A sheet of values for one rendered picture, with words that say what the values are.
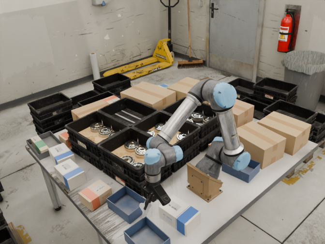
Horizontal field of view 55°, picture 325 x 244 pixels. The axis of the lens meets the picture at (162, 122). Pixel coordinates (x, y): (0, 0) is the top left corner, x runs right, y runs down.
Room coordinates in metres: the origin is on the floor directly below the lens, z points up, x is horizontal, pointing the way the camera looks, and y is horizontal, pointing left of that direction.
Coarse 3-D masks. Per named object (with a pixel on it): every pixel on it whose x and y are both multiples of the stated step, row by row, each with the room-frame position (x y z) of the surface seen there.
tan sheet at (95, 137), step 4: (88, 128) 2.06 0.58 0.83; (80, 132) 2.01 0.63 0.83; (84, 132) 2.01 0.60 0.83; (88, 132) 2.00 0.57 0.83; (92, 132) 2.00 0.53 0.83; (96, 132) 2.00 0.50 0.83; (88, 136) 1.95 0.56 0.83; (92, 136) 1.94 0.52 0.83; (96, 136) 1.94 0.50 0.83; (92, 140) 1.89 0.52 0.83; (96, 140) 1.88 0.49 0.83; (100, 140) 1.88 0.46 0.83
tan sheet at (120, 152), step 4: (120, 148) 1.77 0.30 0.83; (124, 148) 1.76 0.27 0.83; (112, 152) 1.72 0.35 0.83; (116, 152) 1.72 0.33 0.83; (120, 152) 1.71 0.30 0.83; (124, 152) 1.71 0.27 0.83; (128, 152) 1.71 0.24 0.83; (132, 152) 1.71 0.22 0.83; (120, 156) 1.67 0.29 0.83; (132, 156) 1.66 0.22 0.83; (136, 160) 1.62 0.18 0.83; (140, 160) 1.61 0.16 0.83
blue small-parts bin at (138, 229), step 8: (136, 224) 1.15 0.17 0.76; (144, 224) 1.18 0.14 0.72; (152, 224) 1.15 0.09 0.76; (128, 232) 1.12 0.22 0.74; (136, 232) 1.14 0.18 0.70; (144, 232) 1.14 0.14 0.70; (152, 232) 1.14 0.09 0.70; (160, 232) 1.10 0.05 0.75; (128, 240) 1.07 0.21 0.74; (136, 240) 1.09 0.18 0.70; (144, 240) 1.09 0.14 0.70; (152, 240) 1.09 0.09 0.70; (160, 240) 1.08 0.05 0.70; (168, 240) 1.03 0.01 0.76
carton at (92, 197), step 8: (96, 184) 1.47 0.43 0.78; (104, 184) 1.47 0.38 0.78; (80, 192) 1.41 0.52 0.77; (88, 192) 1.41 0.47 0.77; (96, 192) 1.40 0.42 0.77; (104, 192) 1.40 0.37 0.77; (80, 200) 1.40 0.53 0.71; (88, 200) 1.34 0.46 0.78; (96, 200) 1.35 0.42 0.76; (104, 200) 1.39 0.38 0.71; (88, 208) 1.35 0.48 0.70
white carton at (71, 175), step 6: (66, 162) 1.70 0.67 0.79; (72, 162) 1.69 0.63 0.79; (60, 168) 1.63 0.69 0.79; (66, 168) 1.63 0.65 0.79; (72, 168) 1.63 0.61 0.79; (78, 168) 1.62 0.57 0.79; (60, 174) 1.59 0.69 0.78; (66, 174) 1.57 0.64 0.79; (72, 174) 1.57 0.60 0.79; (78, 174) 1.56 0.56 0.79; (84, 174) 1.58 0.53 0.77; (60, 180) 1.62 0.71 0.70; (66, 180) 1.53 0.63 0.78; (72, 180) 1.53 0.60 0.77; (78, 180) 1.55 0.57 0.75; (84, 180) 1.58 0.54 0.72; (72, 186) 1.52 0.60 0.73; (78, 186) 1.55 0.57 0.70
